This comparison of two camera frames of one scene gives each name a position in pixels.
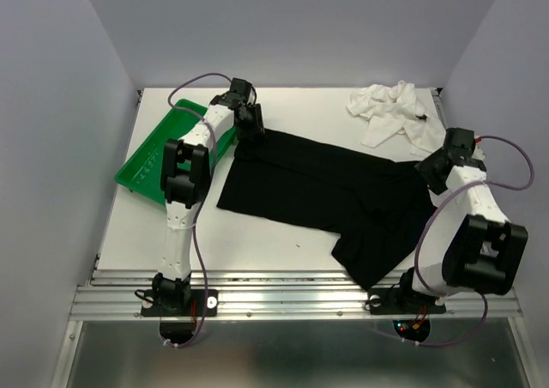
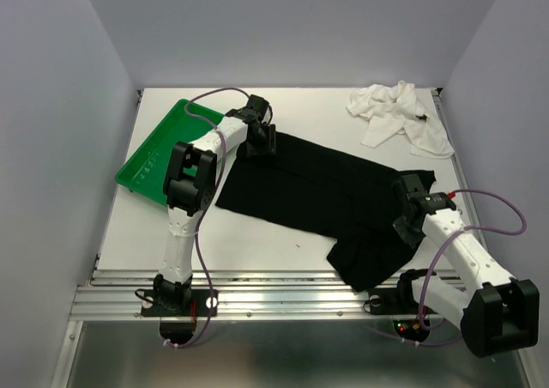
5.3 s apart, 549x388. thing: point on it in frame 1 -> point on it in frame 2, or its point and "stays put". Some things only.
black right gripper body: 427,167 -> 409,232
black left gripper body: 252,124 -> 263,143
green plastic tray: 141,174 stays put
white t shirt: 394,110 stays put
